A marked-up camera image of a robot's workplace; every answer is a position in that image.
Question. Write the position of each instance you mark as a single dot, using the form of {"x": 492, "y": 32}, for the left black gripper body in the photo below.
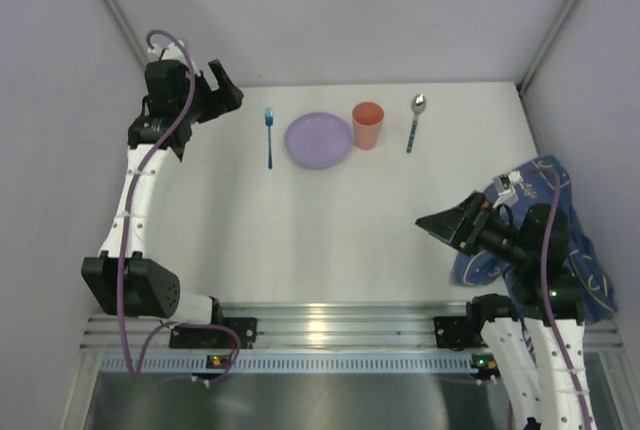
{"x": 212, "y": 101}

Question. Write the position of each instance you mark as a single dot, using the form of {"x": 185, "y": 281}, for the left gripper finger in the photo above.
{"x": 233, "y": 97}
{"x": 220, "y": 74}

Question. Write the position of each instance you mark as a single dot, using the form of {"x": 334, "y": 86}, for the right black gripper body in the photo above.
{"x": 473, "y": 223}

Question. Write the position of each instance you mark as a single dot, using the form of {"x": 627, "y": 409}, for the blue metallic fork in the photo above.
{"x": 269, "y": 120}

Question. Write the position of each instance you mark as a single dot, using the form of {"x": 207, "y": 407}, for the blue fish-print cloth placemat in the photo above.
{"x": 537, "y": 186}

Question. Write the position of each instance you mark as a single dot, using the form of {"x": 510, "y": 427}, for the purple plastic plate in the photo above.
{"x": 318, "y": 140}

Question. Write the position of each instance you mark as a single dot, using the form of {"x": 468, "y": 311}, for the orange plastic cup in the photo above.
{"x": 367, "y": 118}

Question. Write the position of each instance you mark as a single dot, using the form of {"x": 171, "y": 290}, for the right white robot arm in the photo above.
{"x": 535, "y": 333}

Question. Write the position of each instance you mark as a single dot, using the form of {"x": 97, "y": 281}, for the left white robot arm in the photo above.
{"x": 125, "y": 278}

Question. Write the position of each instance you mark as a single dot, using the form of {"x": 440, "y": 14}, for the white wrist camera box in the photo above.
{"x": 505, "y": 186}

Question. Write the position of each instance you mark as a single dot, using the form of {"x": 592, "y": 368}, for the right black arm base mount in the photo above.
{"x": 457, "y": 333}

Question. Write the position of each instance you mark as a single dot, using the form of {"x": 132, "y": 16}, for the spoon with patterned blue handle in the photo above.
{"x": 418, "y": 106}

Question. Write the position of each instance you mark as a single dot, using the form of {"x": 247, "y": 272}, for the aluminium front rail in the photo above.
{"x": 331, "y": 327}

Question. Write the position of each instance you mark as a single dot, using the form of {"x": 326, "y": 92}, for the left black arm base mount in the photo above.
{"x": 183, "y": 337}

